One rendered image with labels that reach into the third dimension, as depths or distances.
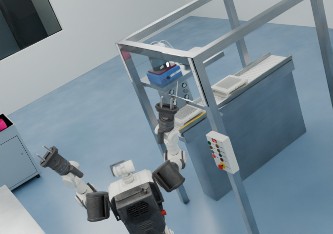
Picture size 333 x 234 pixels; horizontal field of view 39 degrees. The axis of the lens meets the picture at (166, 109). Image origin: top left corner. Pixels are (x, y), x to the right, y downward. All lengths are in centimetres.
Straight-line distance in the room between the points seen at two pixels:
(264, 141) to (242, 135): 30
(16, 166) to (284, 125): 308
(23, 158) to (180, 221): 230
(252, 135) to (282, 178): 46
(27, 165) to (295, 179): 312
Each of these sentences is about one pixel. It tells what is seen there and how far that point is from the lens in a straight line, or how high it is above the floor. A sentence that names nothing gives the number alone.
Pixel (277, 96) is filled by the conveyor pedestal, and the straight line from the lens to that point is 441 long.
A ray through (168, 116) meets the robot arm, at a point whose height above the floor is 149.
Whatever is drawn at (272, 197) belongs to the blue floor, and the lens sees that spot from 412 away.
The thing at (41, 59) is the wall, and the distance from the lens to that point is 841.
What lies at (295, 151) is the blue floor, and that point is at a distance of 458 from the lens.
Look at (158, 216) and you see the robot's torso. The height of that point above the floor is 109.
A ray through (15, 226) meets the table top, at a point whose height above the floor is 85.
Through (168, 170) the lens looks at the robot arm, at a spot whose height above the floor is 124.
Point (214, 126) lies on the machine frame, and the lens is 302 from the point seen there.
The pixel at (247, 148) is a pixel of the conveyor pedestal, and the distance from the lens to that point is 429.
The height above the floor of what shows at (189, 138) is 73.
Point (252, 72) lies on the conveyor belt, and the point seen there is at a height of 81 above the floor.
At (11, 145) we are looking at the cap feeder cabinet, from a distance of 566.
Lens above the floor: 261
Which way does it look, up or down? 25 degrees down
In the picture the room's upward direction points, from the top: 21 degrees counter-clockwise
